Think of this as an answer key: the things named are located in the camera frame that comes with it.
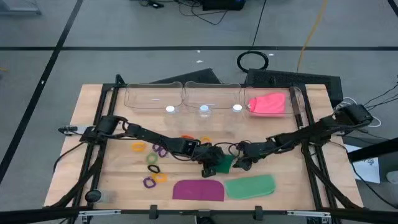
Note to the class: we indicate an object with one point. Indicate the clear plastic bin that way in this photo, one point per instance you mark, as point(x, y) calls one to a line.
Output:
point(211, 96)
point(248, 91)
point(152, 96)

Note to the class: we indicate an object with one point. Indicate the black metal beam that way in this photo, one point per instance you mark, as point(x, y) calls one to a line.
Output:
point(373, 151)

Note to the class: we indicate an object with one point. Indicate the light green cloth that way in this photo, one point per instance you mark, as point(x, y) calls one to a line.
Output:
point(250, 186)

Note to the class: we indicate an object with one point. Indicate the silver metal bracket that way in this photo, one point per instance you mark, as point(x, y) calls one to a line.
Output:
point(309, 213)
point(99, 212)

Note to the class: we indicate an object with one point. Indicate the pink cloth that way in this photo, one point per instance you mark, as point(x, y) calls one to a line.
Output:
point(269, 104)

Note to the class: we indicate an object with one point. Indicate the green coil wristband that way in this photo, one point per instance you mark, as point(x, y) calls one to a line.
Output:
point(146, 158)

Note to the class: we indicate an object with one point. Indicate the black equipment box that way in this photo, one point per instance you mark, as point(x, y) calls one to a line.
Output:
point(224, 3)

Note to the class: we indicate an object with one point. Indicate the black power adapter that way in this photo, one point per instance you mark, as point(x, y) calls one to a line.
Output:
point(155, 4)

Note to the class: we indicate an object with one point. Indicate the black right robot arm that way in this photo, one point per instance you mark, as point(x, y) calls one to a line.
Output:
point(311, 133)

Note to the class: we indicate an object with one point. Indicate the black-capped cylinder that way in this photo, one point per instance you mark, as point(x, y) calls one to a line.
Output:
point(93, 196)

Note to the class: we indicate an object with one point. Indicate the clear bottle white cap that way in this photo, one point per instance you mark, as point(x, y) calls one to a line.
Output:
point(204, 108)
point(237, 107)
point(170, 108)

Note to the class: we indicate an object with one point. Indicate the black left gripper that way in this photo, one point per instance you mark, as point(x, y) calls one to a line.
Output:
point(208, 154)

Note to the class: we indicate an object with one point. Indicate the flat black panel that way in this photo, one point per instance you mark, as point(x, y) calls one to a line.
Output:
point(192, 77)

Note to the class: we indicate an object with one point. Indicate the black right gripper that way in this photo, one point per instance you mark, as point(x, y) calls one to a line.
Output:
point(255, 149)

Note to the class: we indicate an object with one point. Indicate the black coil wristband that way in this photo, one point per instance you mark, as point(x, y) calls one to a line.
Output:
point(149, 169)

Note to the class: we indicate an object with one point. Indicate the magenta cloth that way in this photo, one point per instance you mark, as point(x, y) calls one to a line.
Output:
point(199, 190)

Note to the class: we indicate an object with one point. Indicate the purple coil wristband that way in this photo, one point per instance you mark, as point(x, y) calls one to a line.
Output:
point(154, 147)
point(167, 152)
point(145, 182)

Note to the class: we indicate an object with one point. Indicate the black frame clamp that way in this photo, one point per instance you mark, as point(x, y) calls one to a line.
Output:
point(153, 212)
point(258, 213)

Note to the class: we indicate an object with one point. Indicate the white paper sheet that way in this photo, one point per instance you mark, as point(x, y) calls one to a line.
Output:
point(368, 169)

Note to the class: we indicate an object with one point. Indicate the grey metal platform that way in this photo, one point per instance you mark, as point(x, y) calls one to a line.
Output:
point(18, 7)

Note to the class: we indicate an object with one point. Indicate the black metal rig frame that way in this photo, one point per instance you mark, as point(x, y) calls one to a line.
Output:
point(140, 212)

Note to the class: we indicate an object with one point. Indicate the large black case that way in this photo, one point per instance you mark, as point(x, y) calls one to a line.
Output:
point(311, 81)

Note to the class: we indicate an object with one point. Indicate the dark green cloth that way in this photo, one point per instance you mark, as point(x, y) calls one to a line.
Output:
point(224, 165)

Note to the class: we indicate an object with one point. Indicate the yellow coil wristband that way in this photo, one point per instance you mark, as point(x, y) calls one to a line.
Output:
point(206, 138)
point(156, 177)

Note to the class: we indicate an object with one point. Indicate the orange coil wristband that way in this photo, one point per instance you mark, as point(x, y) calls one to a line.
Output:
point(134, 147)

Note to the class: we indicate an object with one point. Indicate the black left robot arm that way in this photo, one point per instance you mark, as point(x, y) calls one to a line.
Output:
point(149, 133)

